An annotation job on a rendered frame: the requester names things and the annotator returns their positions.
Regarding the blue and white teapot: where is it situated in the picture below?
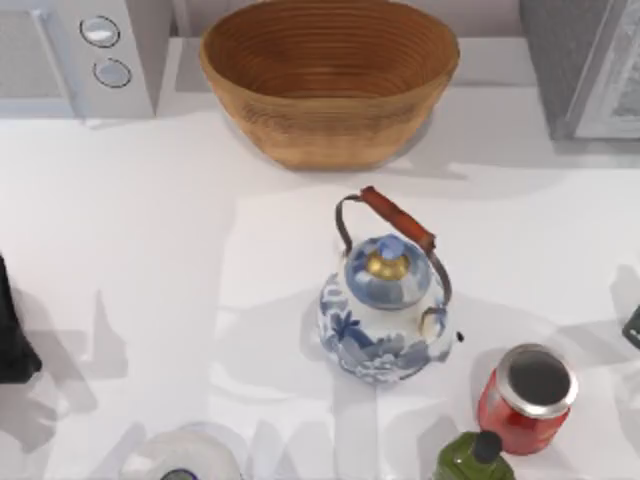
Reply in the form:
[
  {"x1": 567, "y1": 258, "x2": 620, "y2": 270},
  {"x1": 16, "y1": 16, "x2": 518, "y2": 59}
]
[{"x1": 317, "y1": 185, "x2": 466, "y2": 388}]

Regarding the brown wooden basket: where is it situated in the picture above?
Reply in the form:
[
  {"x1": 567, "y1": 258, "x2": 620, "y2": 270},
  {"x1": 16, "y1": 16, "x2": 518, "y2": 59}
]
[{"x1": 199, "y1": 0, "x2": 461, "y2": 173}]

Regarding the white roll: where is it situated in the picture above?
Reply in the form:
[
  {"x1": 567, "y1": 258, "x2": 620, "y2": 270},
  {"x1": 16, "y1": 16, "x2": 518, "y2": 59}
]
[{"x1": 118, "y1": 422, "x2": 244, "y2": 480}]

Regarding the green bottle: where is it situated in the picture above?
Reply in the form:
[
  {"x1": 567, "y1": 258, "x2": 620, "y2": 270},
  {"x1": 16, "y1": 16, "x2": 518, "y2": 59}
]
[{"x1": 431, "y1": 429, "x2": 514, "y2": 480}]

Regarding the round microwave knob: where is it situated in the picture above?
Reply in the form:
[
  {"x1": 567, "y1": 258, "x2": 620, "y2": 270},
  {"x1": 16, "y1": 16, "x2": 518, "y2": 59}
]
[
  {"x1": 79, "y1": 15, "x2": 122, "y2": 49},
  {"x1": 92, "y1": 56, "x2": 134, "y2": 90}
]

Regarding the red can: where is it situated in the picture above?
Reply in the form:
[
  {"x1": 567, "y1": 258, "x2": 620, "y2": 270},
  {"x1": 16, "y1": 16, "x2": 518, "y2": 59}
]
[{"x1": 477, "y1": 342, "x2": 580, "y2": 457}]

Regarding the pale microwave oven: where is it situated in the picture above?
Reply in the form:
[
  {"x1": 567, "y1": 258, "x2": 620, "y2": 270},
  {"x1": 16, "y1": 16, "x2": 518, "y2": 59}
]
[{"x1": 0, "y1": 0, "x2": 174, "y2": 120}]

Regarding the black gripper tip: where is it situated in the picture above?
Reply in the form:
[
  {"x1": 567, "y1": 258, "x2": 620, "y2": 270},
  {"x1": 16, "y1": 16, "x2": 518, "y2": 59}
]
[{"x1": 0, "y1": 254, "x2": 43, "y2": 385}]

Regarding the dark gripper tip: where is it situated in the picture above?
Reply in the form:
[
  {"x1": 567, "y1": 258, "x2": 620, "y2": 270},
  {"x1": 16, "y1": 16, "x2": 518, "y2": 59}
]
[{"x1": 621, "y1": 303, "x2": 640, "y2": 353}]

